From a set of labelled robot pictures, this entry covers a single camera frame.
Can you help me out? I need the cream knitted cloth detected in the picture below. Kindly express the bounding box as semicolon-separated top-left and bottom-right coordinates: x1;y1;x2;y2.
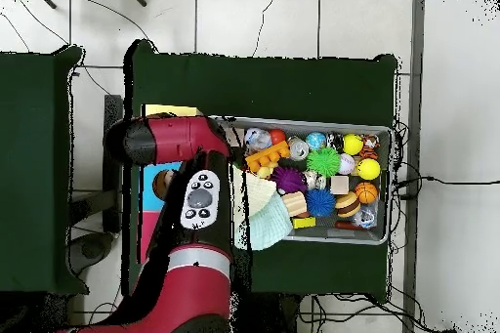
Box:
233;170;277;217

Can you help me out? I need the mint knitted cloth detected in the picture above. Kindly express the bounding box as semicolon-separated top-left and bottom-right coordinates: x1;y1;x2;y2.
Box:
235;191;294;251

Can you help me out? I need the green spiky ball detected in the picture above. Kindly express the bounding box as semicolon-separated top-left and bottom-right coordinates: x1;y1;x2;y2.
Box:
306;146;342;178

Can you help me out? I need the wooden box with three holes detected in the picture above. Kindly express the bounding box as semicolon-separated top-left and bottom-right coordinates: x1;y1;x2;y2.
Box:
136;104;202;266

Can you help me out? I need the silver mesh bin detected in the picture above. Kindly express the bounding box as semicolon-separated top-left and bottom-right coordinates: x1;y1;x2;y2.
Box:
218;115;394;246

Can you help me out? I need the orange plastic block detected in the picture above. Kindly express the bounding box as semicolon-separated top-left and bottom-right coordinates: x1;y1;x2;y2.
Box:
244;140;291;174

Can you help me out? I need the purple spiky ball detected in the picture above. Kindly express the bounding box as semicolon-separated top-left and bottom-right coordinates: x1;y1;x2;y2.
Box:
270;166;308;195

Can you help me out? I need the blue globe ball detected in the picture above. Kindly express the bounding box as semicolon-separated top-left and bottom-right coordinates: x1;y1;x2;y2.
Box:
305;131;327;151

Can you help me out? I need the large blue spiky ball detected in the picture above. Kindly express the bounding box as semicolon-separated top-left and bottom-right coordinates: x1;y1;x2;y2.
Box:
304;188;337;218

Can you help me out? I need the yellow smiley ball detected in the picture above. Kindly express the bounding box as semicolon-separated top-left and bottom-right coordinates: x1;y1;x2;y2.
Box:
342;133;364;156

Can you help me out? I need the yellow tennis ball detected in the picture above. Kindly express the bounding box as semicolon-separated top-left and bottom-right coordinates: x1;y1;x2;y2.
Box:
356;157;382;181

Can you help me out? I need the orange basketball toy ball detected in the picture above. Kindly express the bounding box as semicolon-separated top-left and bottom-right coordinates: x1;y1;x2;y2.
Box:
354;181;379;205

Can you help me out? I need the dark green side table cloth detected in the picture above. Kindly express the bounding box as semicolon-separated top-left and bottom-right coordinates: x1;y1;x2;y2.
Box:
0;45;90;296

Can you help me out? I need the black power cable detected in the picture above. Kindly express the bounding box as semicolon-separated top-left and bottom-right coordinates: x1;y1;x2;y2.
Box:
392;175;500;198

